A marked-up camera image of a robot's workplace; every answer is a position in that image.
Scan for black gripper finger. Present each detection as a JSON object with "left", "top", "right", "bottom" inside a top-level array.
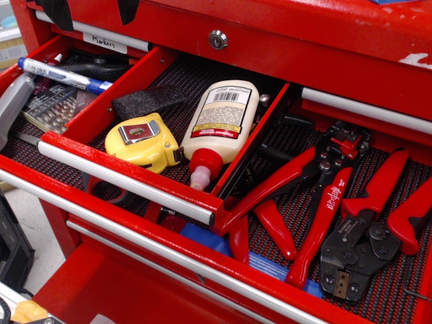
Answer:
[
  {"left": 117, "top": 0, "right": 140, "bottom": 25},
  {"left": 35, "top": 0, "right": 74, "bottom": 32}
]

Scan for blue white marker pen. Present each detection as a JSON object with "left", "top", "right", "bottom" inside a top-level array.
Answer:
[{"left": 18, "top": 57, "right": 113, "bottom": 95}]

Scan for red small upper drawer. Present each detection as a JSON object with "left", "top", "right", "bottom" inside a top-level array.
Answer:
[{"left": 38, "top": 47, "right": 289, "bottom": 232}]

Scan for red wide lower drawer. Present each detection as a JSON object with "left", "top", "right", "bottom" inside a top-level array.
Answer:
[{"left": 1, "top": 35, "right": 431, "bottom": 323}]

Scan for white markers label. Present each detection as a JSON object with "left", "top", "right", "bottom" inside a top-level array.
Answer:
[{"left": 82, "top": 32, "right": 128, "bottom": 54}]

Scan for red capped small marker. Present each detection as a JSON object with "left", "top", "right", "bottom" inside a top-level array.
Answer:
[{"left": 46, "top": 53, "right": 63, "bottom": 66}]

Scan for grey silver tool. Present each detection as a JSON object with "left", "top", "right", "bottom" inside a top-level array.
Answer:
[{"left": 1, "top": 72, "right": 35, "bottom": 150}]

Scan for black sanding block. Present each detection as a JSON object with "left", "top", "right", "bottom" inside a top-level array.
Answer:
[{"left": 112, "top": 84, "right": 187, "bottom": 120}]

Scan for silver round key lock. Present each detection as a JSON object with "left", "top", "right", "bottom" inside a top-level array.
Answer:
[{"left": 209, "top": 30, "right": 228, "bottom": 51}]

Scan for drill bit set case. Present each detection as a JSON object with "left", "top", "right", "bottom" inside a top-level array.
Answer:
[{"left": 22, "top": 83, "right": 97, "bottom": 134}]

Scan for yellow tape measure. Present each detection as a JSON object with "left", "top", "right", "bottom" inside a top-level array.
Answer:
[{"left": 105, "top": 113, "right": 184, "bottom": 173}]

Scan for white glue bottle red cap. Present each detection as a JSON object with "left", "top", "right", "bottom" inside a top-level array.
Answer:
[{"left": 181, "top": 80, "right": 259, "bottom": 191}]

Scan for red tool chest cabinet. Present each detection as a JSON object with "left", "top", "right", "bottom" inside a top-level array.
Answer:
[{"left": 9, "top": 0, "right": 432, "bottom": 324}]

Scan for blue paper package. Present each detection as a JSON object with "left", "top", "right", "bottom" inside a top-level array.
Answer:
[{"left": 179, "top": 221, "right": 324, "bottom": 299}]

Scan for black plastic crate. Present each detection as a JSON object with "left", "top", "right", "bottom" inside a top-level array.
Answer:
[{"left": 1, "top": 192, "right": 35, "bottom": 290}]

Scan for black handled tool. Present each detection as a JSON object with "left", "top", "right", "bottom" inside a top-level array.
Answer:
[{"left": 59, "top": 49, "right": 136, "bottom": 82}]

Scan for black red handled scissors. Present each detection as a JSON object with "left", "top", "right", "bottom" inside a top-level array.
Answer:
[{"left": 81, "top": 171, "right": 134, "bottom": 207}]

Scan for red handled pliers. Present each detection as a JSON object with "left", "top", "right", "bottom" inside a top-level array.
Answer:
[{"left": 229, "top": 200, "right": 298, "bottom": 263}]

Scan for red handled wire stripper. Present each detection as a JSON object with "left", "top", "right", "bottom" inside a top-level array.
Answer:
[{"left": 218, "top": 121, "right": 371, "bottom": 289}]

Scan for red handled crimping tool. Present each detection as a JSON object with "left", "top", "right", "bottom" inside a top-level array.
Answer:
[{"left": 320, "top": 148, "right": 431, "bottom": 304}]

